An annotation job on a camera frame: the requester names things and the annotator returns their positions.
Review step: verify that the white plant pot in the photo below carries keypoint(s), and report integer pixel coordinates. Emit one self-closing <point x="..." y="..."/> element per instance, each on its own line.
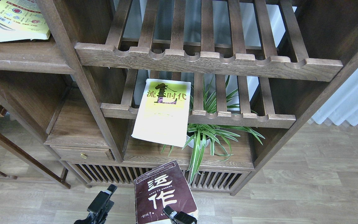
<point x="191" y="143"/>

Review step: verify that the slatted cabinet door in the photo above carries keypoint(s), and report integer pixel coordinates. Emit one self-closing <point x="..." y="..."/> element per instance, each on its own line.
<point x="108" y="174"/>
<point x="225" y="181"/>

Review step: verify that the left slatted cabinet door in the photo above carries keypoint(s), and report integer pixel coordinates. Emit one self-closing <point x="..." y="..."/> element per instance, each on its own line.
<point x="108" y="174"/>

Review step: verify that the green spider plant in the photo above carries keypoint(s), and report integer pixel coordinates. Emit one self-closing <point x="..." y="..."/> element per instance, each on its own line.
<point x="220" y="135"/>

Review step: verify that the right slatted cabinet door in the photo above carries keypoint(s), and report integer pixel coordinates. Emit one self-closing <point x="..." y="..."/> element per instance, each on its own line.
<point x="225" y="181"/>

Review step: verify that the yellow white book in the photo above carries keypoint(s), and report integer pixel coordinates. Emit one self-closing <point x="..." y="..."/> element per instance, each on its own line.
<point x="163" y="113"/>

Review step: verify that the dark wooden bookshelf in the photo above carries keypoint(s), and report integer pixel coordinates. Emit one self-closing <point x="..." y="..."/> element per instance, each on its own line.
<point x="286" y="57"/>

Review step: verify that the maroon thick book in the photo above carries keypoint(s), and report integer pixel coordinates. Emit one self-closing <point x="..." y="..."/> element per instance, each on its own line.
<point x="163" y="186"/>

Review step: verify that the wooden drawer brass knob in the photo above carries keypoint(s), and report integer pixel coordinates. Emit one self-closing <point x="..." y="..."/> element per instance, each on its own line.
<point x="83" y="153"/>

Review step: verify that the green blue illustrated book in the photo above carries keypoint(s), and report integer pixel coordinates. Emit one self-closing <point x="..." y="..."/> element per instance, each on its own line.
<point x="22" y="20"/>

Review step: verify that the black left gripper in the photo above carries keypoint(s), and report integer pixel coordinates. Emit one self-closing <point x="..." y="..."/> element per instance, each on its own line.
<point x="99" y="208"/>

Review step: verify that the white curtain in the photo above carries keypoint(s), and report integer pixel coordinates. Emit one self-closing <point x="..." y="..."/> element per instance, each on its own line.
<point x="342" y="105"/>

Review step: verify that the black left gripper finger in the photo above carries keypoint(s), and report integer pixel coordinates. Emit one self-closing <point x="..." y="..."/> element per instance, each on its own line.
<point x="179" y="218"/>

